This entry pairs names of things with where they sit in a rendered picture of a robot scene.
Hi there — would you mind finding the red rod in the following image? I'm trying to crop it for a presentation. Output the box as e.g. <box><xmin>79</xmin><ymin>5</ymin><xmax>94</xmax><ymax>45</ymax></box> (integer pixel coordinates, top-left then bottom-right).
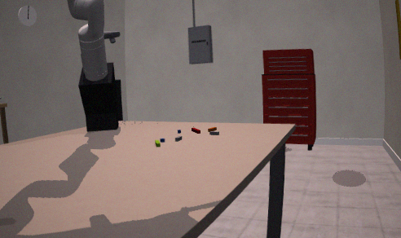
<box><xmin>192</xmin><ymin>128</ymin><xmax>201</xmax><ymax>134</ymax></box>

